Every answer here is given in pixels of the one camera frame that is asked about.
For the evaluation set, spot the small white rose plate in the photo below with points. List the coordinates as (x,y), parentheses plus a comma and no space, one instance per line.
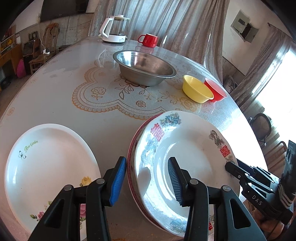
(41,162)

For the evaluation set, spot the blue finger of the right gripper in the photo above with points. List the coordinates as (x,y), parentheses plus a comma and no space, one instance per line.
(237,172)
(247,166)

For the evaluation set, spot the orange wooden cabinet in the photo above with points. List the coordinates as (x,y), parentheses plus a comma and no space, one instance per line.
(11,52)

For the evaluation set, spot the red mug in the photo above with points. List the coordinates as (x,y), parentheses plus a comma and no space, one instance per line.
(148,40)

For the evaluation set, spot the pink bag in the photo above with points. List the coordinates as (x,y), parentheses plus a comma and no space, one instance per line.
(21,71)

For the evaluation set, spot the right hand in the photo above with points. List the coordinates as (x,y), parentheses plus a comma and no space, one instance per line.
(272,228)

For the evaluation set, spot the large purple floral plate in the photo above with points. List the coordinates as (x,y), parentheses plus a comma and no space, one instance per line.
(151,147)

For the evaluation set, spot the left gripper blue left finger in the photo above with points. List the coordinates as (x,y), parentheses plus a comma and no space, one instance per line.
(61,221)

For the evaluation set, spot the red plastic bowl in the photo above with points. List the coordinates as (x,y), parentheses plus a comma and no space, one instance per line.
(218,92)

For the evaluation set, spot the lace patterned tablecloth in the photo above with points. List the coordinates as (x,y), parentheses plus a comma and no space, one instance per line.
(105,89)

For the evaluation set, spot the beige window curtain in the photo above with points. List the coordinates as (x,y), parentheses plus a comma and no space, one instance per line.
(193,29)

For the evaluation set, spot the wooden chair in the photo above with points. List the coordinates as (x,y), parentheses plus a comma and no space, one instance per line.
(48,44)

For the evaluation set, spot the yellow plastic bowl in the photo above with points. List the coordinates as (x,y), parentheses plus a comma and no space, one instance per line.
(196,90)

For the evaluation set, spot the black wall television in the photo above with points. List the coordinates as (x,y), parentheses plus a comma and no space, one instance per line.
(53,9)

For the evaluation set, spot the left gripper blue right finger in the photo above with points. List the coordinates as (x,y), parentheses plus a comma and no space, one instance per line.
(232,220)

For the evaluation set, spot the wall electrical panel box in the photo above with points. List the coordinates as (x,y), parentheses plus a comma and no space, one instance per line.
(242,26)

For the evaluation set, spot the stainless steel bowl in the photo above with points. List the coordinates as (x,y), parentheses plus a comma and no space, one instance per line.
(143,68)

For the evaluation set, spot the side window curtain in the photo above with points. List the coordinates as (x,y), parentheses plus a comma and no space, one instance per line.
(272,52)

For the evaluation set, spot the dark chair by window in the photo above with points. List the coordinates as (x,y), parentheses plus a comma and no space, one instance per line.
(261,127)

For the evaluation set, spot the white glass electric kettle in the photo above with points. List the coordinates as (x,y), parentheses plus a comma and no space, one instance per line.
(114,29)

